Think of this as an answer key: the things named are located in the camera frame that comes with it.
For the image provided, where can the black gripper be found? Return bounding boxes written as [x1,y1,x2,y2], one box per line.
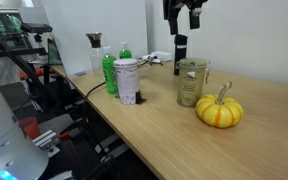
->
[162,0,209,36]

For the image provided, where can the yellow orange striped pumpkin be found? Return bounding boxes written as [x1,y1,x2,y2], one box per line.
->
[195,81,244,129]

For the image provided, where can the black thermos bottle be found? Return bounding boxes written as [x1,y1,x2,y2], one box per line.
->
[173,33,189,76]

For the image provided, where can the white power adapter box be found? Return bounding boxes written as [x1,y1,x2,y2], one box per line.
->
[149,50,173,63]

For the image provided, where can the small green bottle white cap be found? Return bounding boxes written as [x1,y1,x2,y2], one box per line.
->
[118,41,133,60]

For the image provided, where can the white patterned tin canister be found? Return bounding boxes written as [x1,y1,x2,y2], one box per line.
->
[112,58,152,106]

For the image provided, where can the small black clip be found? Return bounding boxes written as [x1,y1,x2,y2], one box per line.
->
[135,90,147,105]

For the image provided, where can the tall green plastic bottle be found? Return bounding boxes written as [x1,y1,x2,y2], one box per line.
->
[101,45,119,95]

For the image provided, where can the glass carafe black top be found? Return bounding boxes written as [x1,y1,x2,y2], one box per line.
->
[85,31,105,83]

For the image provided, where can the white panel board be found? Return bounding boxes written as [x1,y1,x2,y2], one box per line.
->
[41,0,149,77]

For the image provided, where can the green bag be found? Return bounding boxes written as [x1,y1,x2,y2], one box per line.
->
[47,37,64,66]

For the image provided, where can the red stool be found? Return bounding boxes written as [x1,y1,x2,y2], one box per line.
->
[18,66,57,81]

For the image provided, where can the black stand pole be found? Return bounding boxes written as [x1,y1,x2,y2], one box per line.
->
[0,31,48,101]

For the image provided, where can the red cup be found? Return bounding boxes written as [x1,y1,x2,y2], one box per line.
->
[18,116,42,140]

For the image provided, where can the tangled cables with plugs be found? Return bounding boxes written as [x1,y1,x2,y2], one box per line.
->
[139,54,164,67]

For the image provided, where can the black cable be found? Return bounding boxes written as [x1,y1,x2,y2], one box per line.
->
[81,81,108,134]

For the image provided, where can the black camera on stand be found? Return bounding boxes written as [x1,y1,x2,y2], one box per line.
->
[20,22,53,34]

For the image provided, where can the orange clamp handle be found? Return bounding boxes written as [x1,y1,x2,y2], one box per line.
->
[57,130,72,140]

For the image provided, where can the aluminium bracket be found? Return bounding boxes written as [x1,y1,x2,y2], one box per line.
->
[32,129,62,158]

